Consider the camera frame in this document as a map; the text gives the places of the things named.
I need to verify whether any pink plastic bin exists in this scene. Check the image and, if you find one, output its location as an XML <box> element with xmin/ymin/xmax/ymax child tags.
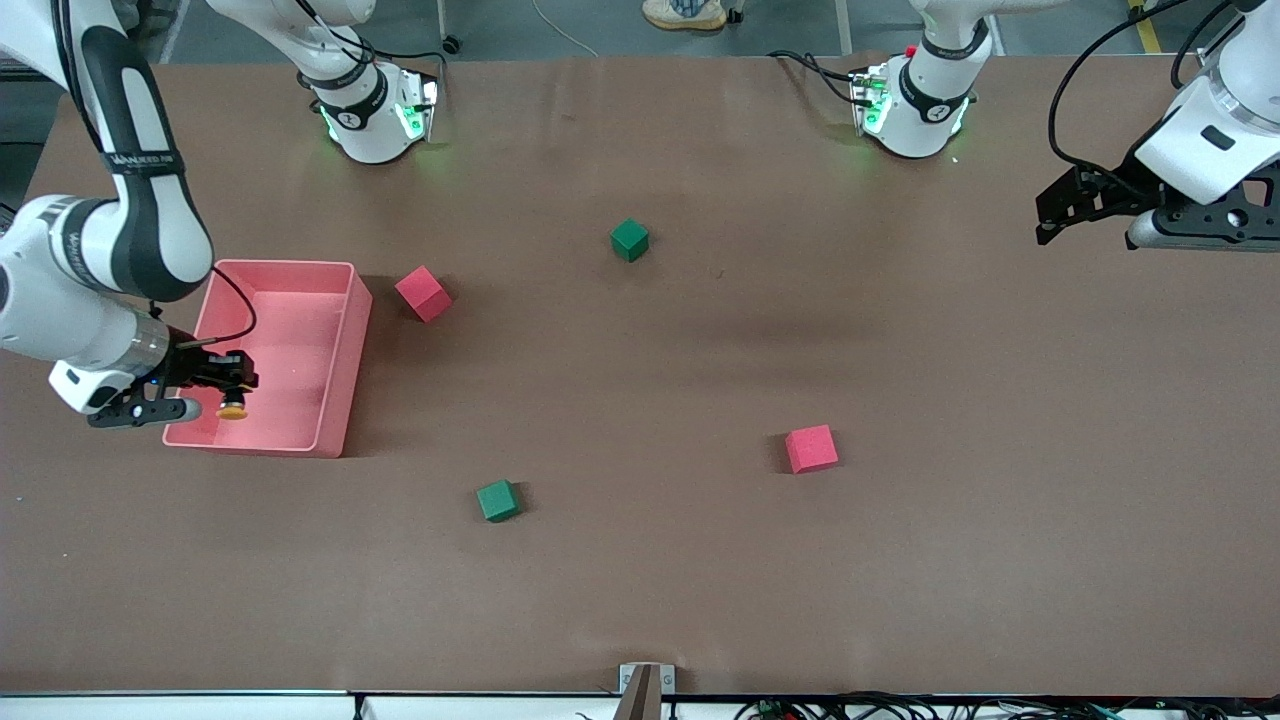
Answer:
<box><xmin>162</xmin><ymin>259</ymin><xmax>374</xmax><ymax>459</ymax></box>

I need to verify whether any pink foam cube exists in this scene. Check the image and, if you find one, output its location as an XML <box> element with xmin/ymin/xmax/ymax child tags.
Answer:
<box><xmin>394</xmin><ymin>265</ymin><xmax>454</xmax><ymax>323</ymax></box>
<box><xmin>784</xmin><ymin>424</ymin><xmax>840</xmax><ymax>475</ymax></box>

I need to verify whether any beige shoe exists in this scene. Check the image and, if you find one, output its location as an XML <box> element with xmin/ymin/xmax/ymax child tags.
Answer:
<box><xmin>642</xmin><ymin>0</ymin><xmax>728</xmax><ymax>31</ymax></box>

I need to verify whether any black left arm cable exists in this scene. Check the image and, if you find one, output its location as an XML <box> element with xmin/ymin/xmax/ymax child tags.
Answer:
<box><xmin>1048</xmin><ymin>0</ymin><xmax>1236</xmax><ymax>191</ymax></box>

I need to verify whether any black left base cable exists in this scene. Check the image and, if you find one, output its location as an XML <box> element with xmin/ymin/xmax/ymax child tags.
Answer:
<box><xmin>767</xmin><ymin>48</ymin><xmax>871</xmax><ymax>106</ymax></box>

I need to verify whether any black base cable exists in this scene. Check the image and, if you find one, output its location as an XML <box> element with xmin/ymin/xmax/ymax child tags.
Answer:
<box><xmin>767</xmin><ymin>48</ymin><xmax>871</xmax><ymax>106</ymax></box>
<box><xmin>295</xmin><ymin>0</ymin><xmax>448</xmax><ymax>76</ymax></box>

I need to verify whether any black right base cable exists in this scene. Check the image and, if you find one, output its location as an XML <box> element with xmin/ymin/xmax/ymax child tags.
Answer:
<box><xmin>295</xmin><ymin>0</ymin><xmax>448</xmax><ymax>76</ymax></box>

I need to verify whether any white floor cable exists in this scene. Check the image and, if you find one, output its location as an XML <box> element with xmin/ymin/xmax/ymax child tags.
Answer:
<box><xmin>530</xmin><ymin>0</ymin><xmax>603</xmax><ymax>59</ymax></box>

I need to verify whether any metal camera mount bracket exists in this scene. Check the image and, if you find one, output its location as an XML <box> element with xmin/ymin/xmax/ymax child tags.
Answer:
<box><xmin>618</xmin><ymin>663</ymin><xmax>677</xmax><ymax>720</ymax></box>

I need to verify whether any tangled black cable bundle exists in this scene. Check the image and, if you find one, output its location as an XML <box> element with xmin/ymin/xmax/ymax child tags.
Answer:
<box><xmin>735</xmin><ymin>690</ymin><xmax>1280</xmax><ymax>720</ymax></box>

